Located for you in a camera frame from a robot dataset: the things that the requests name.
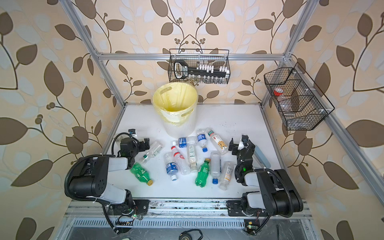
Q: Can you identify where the white bottle orange label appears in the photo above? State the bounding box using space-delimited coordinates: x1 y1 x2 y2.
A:
205 128 229 155

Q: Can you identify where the green soda bottle yellow cap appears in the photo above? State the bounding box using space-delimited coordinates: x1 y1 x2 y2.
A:
130 163 153 186

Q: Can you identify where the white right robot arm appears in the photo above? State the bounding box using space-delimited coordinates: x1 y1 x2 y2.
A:
227 135 304 218

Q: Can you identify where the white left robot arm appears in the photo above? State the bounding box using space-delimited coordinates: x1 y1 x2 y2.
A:
64 133 153 216

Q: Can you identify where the white bin yellow bag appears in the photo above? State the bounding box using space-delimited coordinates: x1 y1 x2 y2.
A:
152 82 199 139

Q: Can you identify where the light blue stapler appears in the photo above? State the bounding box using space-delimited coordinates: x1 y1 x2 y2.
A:
254 146 271 168

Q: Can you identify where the clear bottle yellow label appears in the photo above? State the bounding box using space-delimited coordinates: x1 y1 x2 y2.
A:
219 161 235 191

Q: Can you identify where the clear bottle blue cap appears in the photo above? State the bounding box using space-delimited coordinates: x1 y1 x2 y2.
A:
210 151 221 185

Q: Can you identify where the small bottle blue cap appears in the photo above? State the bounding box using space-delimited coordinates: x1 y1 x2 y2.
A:
197 129 208 153

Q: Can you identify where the clear bottle blue label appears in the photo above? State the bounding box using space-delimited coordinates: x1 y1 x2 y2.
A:
164 152 178 181

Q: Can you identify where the clear bottle green white label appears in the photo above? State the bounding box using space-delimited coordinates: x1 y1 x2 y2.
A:
187 143 198 173

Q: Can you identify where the clear bottle red cap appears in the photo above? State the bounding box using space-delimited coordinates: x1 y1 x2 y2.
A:
171 146 191 175

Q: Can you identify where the small bottle blue label lying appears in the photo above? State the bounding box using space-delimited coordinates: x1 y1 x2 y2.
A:
172 137 198 148

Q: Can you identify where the green soda bottle upright-lying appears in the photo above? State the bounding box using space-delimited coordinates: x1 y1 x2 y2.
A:
195 158 211 188

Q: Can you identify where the red cap jar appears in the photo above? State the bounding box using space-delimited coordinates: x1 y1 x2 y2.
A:
273 87 284 97

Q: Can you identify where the black bottle rack tool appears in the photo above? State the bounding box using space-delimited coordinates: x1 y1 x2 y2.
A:
172 60 231 80

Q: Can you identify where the black round object bottom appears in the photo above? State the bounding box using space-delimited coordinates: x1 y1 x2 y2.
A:
178 229 204 240

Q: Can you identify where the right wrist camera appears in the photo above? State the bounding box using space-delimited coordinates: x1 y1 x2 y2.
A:
238 135 249 151

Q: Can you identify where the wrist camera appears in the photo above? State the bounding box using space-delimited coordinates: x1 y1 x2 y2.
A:
238 135 249 151
128 129 138 139

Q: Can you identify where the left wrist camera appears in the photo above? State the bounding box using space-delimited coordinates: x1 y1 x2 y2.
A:
128 129 138 139

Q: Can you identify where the black wire basket right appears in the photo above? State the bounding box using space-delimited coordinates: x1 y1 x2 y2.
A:
264 63 335 131

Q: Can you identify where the black wire basket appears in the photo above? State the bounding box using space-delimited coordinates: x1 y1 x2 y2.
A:
168 48 231 85
264 63 335 131

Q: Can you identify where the black wire basket back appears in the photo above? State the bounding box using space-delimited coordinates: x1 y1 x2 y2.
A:
168 48 231 85

